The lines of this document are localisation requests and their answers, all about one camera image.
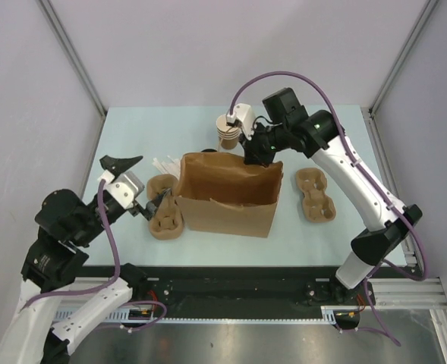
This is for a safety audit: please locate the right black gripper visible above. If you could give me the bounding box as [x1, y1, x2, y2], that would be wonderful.
[239, 119, 291, 168]

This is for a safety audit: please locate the brown paper bag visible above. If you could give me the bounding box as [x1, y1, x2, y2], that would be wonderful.
[174, 152, 283, 238]

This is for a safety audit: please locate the pulp cup carrier tray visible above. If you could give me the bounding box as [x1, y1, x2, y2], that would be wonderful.
[146, 174, 184, 240]

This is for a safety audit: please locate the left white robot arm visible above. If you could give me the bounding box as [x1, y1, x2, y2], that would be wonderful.
[0, 155, 170, 363]

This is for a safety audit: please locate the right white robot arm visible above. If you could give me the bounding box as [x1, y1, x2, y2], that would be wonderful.
[227, 88, 423, 304]

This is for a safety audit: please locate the stack of paper cups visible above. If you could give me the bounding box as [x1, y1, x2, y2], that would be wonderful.
[216, 115, 241, 151]

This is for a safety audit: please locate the bundle of wrapped straws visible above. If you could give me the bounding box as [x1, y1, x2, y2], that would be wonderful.
[152, 155, 181, 179]

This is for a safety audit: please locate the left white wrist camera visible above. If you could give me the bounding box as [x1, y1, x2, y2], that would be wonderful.
[97, 170, 145, 210]

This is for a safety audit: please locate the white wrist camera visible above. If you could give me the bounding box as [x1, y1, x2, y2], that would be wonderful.
[97, 170, 145, 210]
[225, 103, 256, 140]

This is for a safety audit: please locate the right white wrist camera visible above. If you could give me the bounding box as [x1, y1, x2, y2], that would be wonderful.
[225, 103, 256, 140]

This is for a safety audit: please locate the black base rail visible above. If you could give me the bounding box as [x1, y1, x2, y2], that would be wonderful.
[78, 265, 423, 319]

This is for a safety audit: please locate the white slotted cable duct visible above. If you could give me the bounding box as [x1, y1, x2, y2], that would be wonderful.
[54, 306, 360, 325]

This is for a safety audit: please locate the aluminium frame post left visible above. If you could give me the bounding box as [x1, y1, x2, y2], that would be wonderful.
[36, 0, 108, 120]

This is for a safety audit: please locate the aluminium frame post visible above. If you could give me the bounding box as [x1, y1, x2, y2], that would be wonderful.
[368, 0, 441, 117]
[36, 0, 108, 120]

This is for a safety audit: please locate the aluminium frame post right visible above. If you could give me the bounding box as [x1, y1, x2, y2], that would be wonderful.
[368, 0, 441, 117]

